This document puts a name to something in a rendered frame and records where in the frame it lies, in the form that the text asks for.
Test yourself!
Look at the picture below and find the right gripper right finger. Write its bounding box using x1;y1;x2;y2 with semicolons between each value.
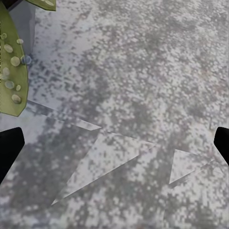
214;126;229;165

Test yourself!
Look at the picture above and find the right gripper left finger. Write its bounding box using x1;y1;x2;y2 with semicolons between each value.
0;127;25;184

